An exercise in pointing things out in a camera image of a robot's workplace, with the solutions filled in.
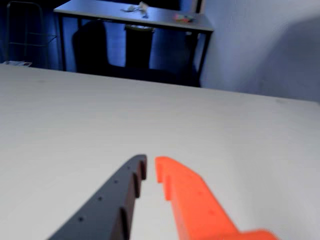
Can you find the small colourful object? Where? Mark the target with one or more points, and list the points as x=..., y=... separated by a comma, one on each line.
x=184, y=17

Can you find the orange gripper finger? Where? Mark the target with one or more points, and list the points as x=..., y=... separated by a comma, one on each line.
x=197, y=207

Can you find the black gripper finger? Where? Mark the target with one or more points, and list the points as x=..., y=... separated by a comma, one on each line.
x=110, y=200

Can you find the grey side table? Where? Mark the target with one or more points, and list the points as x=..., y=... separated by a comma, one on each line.
x=160, y=17

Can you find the flat printed paper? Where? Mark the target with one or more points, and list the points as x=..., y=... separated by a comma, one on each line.
x=18, y=63

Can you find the crumpled white object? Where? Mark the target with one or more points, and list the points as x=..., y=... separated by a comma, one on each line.
x=140, y=8

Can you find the black waste bin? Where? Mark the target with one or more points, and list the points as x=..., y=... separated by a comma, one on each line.
x=138, y=45

